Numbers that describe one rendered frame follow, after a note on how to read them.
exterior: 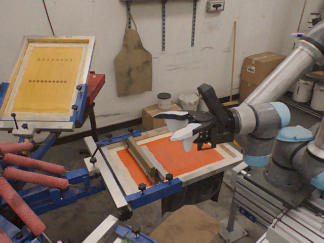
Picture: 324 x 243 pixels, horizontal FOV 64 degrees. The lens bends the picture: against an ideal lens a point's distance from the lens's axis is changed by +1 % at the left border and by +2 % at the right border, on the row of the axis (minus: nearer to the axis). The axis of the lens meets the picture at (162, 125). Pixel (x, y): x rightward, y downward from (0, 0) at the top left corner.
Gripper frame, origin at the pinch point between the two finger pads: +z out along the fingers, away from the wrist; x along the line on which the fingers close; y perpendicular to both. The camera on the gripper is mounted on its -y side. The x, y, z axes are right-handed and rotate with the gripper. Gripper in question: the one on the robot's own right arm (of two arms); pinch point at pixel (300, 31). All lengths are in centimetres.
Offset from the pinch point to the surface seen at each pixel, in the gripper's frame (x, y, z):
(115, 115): -132, 126, 187
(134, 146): -118, 46, -12
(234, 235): -52, 161, -17
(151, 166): -112, 47, -34
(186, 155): -87, 61, -16
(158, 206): -108, 154, 30
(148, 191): -117, 52, -46
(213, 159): -71, 63, -25
